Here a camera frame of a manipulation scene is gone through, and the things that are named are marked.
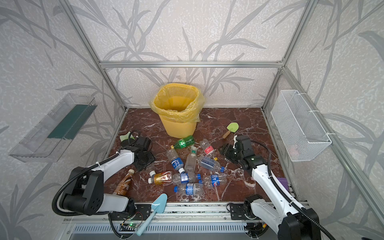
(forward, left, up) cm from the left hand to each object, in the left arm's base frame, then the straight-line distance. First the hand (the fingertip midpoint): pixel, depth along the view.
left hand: (153, 157), depth 91 cm
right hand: (+2, -41, +12) cm, 43 cm away
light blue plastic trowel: (-26, -8, -1) cm, 27 cm away
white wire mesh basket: (-4, -72, +34) cm, 79 cm away
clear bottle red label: (+5, -33, +3) cm, 34 cm away
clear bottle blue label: (-5, -15, +4) cm, 17 cm away
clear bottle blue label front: (-19, -24, +4) cm, 31 cm away
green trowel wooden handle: (+26, -53, -3) cm, 59 cm away
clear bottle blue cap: (-13, -21, +3) cm, 25 cm away
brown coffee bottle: (-19, +12, +2) cm, 22 cm away
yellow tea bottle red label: (-13, -8, +3) cm, 16 cm away
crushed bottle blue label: (-14, -37, +2) cm, 40 cm away
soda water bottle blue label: (-5, -34, +3) cm, 35 cm away
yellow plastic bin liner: (+37, -13, +12) cm, 41 cm away
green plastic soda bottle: (+9, -19, +3) cm, 21 cm away
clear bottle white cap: (-8, -1, +2) cm, 8 cm away
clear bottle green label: (-1, -23, -2) cm, 23 cm away
